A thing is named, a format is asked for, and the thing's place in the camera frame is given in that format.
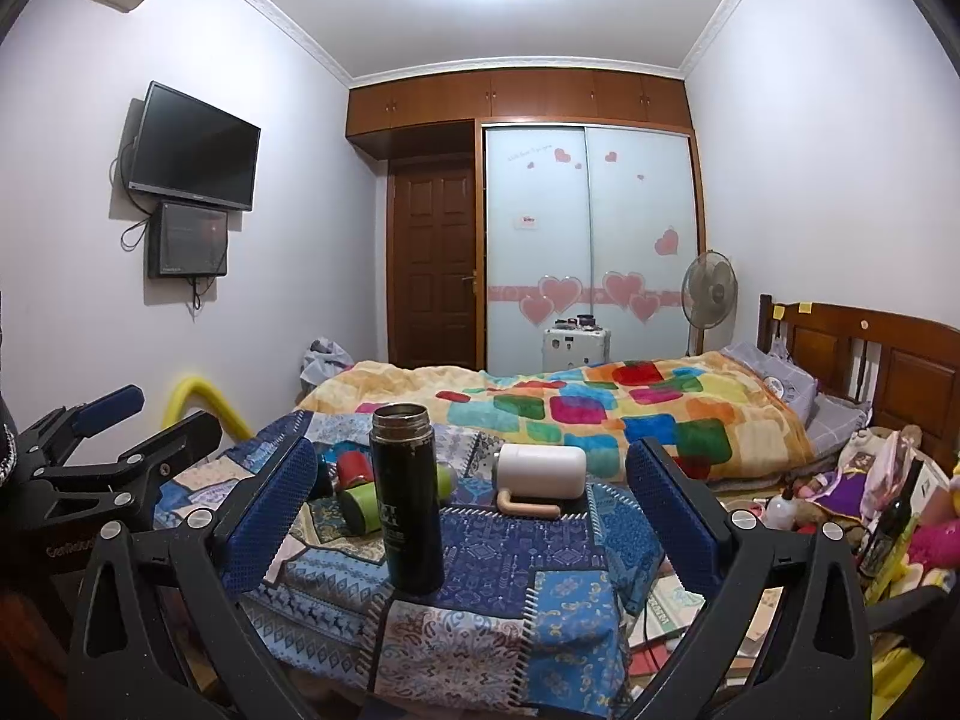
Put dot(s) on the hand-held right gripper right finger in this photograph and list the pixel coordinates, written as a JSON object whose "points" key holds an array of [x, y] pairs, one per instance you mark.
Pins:
{"points": [[669, 521]]}

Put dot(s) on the black wall television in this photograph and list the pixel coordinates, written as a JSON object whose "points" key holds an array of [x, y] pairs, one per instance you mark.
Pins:
{"points": [[191, 146]]}

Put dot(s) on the black thermos cup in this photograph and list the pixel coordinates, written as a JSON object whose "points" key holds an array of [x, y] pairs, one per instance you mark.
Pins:
{"points": [[409, 499]]}

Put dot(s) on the pink plush toy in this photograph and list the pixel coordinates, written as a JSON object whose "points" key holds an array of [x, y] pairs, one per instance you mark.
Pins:
{"points": [[937, 544]]}

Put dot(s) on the standing fan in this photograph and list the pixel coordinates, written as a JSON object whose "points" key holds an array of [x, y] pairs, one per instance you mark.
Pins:
{"points": [[709, 289]]}

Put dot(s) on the pink plastic bag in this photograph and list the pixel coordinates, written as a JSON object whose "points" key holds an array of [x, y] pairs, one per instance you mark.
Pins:
{"points": [[889, 472]]}

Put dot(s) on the grey clothes pile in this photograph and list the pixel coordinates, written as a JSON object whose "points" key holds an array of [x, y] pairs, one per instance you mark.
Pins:
{"points": [[324, 364]]}

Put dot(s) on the dark glass bottle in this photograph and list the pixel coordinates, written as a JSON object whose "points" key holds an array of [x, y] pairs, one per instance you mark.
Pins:
{"points": [[885, 532]]}

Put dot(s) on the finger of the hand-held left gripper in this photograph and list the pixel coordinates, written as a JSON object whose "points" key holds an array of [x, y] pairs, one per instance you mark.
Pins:
{"points": [[176, 441], [112, 403]]}

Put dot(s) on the wooden bed headboard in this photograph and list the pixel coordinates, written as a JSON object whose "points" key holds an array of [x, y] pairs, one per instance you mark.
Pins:
{"points": [[900, 360]]}

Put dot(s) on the white appliance by wardrobe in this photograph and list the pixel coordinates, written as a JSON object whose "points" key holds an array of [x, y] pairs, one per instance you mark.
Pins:
{"points": [[576, 351]]}

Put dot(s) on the blue patchwork cloth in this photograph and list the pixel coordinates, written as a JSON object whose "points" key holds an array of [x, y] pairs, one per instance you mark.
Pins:
{"points": [[495, 600]]}

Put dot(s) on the small white bottle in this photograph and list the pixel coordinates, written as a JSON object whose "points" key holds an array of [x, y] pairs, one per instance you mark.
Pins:
{"points": [[780, 510]]}

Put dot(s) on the grey pillow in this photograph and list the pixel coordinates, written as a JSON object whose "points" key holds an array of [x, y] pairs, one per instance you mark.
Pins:
{"points": [[780, 379]]}

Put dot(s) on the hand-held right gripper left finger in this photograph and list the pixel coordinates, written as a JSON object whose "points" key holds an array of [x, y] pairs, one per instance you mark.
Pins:
{"points": [[261, 521]]}

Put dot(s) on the small black wall monitor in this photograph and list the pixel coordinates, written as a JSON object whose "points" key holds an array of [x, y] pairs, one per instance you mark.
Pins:
{"points": [[187, 238]]}

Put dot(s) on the wooden wardrobe with glass doors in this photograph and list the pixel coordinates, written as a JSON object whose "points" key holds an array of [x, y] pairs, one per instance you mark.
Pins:
{"points": [[585, 240]]}

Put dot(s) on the green cup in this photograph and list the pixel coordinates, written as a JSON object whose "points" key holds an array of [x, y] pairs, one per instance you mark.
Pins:
{"points": [[446, 480], [363, 508]]}

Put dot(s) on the yellow foam tube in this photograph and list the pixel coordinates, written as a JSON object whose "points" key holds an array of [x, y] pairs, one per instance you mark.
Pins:
{"points": [[196, 388]]}

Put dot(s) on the brown wooden door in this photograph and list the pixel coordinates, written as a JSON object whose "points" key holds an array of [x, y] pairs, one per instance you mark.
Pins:
{"points": [[433, 270]]}

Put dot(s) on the pile of books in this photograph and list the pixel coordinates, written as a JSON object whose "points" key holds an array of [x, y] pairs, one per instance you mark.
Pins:
{"points": [[697, 630]]}

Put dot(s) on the red cup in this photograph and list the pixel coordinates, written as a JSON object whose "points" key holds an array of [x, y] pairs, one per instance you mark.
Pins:
{"points": [[354, 469]]}

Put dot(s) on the purple cloth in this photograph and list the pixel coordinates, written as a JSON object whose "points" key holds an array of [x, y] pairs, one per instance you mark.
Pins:
{"points": [[841, 491]]}

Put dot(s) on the colourful checked blanket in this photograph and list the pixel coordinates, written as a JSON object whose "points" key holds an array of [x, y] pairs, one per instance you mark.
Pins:
{"points": [[525, 397]]}

